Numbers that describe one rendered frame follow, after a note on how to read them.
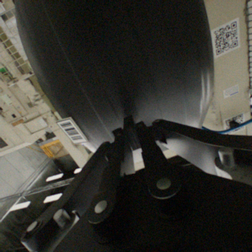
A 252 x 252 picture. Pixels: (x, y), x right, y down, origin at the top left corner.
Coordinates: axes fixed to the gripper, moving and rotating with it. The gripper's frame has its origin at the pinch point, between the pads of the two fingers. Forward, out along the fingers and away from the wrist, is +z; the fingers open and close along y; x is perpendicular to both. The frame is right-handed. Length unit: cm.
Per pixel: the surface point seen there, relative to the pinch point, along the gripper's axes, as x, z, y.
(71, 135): 1.8, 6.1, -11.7
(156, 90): 3.3, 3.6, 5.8
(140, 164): -42, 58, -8
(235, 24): 8.9, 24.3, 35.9
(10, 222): -457, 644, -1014
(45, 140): -72, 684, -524
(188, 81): 2.5, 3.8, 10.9
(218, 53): 3.6, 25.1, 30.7
